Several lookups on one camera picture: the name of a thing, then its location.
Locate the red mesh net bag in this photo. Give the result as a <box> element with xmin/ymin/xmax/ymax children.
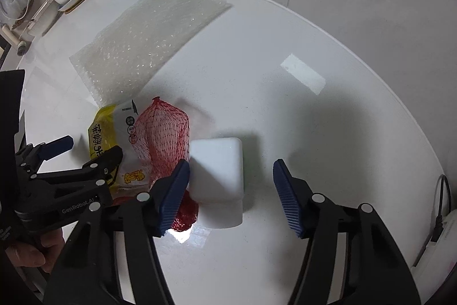
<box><xmin>114</xmin><ymin>96</ymin><xmax>200</xmax><ymax>233</ymax></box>

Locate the dish brush with wooden handle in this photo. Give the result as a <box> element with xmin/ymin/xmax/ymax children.
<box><xmin>1</xmin><ymin>24</ymin><xmax>28</xmax><ymax>57</ymax></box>

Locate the white green small box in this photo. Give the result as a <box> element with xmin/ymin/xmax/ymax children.
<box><xmin>189</xmin><ymin>137</ymin><xmax>244</xmax><ymax>229</ymax></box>

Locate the black power cable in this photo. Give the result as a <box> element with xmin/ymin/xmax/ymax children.
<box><xmin>414</xmin><ymin>173</ymin><xmax>452</xmax><ymax>268</ymax></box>

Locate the bubble wrap sheet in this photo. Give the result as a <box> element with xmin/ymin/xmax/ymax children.
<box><xmin>70</xmin><ymin>0</ymin><xmax>232</xmax><ymax>107</ymax></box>

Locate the yellow snack wrapper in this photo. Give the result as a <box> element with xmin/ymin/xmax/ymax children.
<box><xmin>87</xmin><ymin>100</ymin><xmax>149</xmax><ymax>199</ymax></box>

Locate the person's left hand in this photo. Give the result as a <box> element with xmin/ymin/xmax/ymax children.
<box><xmin>5</xmin><ymin>228</ymin><xmax>65</xmax><ymax>273</ymax></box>

